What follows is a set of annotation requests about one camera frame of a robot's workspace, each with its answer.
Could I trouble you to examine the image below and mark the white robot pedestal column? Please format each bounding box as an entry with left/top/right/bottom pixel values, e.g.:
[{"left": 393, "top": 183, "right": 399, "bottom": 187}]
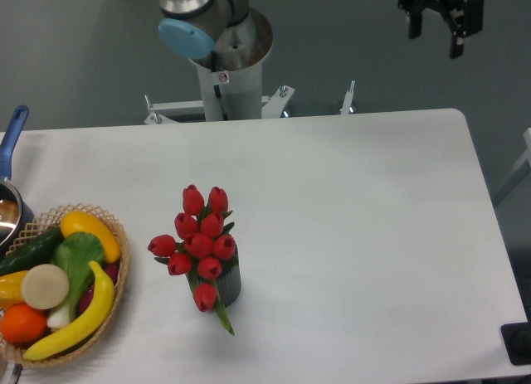
[{"left": 192, "top": 61, "right": 262, "bottom": 122}]

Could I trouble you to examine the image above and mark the green bok choy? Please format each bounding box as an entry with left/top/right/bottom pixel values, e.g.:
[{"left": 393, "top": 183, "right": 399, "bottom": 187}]
[{"left": 47, "top": 232, "right": 105, "bottom": 331}]

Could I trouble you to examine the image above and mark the red tulip bouquet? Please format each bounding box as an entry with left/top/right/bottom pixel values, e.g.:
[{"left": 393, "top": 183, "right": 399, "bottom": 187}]
[{"left": 147, "top": 184, "right": 237, "bottom": 335}]

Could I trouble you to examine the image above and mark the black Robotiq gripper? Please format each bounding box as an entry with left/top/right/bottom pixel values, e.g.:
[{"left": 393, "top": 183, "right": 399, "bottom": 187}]
[{"left": 397, "top": 0, "right": 485, "bottom": 59}]

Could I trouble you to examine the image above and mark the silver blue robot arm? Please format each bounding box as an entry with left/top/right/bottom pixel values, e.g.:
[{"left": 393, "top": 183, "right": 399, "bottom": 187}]
[{"left": 158, "top": 0, "right": 485, "bottom": 72}]

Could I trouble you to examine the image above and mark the yellow bell pepper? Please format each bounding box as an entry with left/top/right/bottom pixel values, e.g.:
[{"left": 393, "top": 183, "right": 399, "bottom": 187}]
[{"left": 0, "top": 270, "right": 28, "bottom": 310}]

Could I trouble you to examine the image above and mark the beige round disc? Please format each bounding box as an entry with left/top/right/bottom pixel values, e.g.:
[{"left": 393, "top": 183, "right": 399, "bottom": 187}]
[{"left": 21, "top": 264, "right": 70, "bottom": 310}]

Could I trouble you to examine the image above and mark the yellow squash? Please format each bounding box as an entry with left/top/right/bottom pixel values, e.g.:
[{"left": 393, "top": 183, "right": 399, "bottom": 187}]
[{"left": 60, "top": 210, "right": 121, "bottom": 264}]

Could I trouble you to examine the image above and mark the yellow banana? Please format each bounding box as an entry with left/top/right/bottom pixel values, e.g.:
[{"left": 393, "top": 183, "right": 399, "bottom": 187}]
[{"left": 23, "top": 261, "right": 114, "bottom": 361}]

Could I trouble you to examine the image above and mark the dark red vegetable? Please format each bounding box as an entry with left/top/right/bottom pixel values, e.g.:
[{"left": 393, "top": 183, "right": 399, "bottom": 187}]
[{"left": 77, "top": 262, "right": 119, "bottom": 315}]

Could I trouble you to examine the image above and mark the white metal base frame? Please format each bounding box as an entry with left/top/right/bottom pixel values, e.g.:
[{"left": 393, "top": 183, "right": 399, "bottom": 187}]
[{"left": 144, "top": 80, "right": 356, "bottom": 124}]

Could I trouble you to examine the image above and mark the blue handled saucepan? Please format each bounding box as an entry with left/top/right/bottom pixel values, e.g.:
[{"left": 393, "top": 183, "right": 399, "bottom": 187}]
[{"left": 1, "top": 105, "right": 34, "bottom": 259}]

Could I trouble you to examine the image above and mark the woven wicker basket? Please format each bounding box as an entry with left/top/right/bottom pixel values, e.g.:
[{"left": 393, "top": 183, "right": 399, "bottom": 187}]
[{"left": 1, "top": 203, "right": 129, "bottom": 368}]

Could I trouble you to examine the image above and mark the orange fruit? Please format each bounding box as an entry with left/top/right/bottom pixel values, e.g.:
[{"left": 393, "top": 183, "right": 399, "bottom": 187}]
[{"left": 1, "top": 304, "right": 47, "bottom": 344}]

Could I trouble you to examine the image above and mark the green cucumber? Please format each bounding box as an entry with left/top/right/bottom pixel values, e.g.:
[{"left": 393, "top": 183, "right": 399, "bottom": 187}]
[{"left": 1, "top": 227, "right": 64, "bottom": 275}]

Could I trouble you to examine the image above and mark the grey ribbed vase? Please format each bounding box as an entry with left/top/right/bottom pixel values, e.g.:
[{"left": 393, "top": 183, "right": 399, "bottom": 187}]
[{"left": 213, "top": 249, "right": 241, "bottom": 308}]

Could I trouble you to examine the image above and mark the white frame at right edge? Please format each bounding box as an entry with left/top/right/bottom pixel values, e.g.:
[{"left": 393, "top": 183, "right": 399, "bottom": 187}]
[{"left": 491, "top": 128, "right": 530, "bottom": 208}]

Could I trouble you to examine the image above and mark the black device at table edge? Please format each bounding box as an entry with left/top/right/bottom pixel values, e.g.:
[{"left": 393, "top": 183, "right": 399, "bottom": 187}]
[{"left": 500, "top": 322, "right": 530, "bottom": 366}]

